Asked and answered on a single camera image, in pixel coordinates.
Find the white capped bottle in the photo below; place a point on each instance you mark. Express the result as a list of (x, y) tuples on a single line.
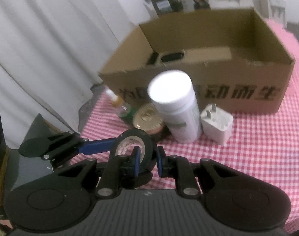
[(179, 113)]

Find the cardboard box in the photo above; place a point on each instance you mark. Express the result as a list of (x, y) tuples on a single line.
[(213, 76)]

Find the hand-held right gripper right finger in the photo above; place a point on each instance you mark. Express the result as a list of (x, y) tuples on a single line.
[(160, 161)]

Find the white furniture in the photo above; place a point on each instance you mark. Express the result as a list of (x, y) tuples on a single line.
[(272, 2)]

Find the black tape roll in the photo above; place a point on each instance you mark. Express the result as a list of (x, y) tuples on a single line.
[(129, 136)]

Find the small black case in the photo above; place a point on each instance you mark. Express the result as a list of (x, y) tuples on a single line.
[(153, 58)]

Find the gold faceted jar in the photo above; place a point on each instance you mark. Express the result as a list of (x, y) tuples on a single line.
[(145, 118)]

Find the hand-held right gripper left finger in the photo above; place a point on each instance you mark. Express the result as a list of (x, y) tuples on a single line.
[(137, 158)]

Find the pink checkered tablecloth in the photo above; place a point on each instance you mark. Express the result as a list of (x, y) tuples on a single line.
[(250, 152)]

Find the black plug adapter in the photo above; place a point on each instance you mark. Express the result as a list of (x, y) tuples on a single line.
[(172, 57)]

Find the white charger plug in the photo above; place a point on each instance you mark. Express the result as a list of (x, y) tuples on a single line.
[(218, 127)]

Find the white curtain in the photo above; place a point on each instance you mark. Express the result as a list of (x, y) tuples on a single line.
[(53, 54)]

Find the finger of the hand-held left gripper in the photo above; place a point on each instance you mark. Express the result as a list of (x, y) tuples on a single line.
[(97, 145)]

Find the green dropper bottle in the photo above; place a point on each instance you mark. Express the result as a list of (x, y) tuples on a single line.
[(124, 111)]

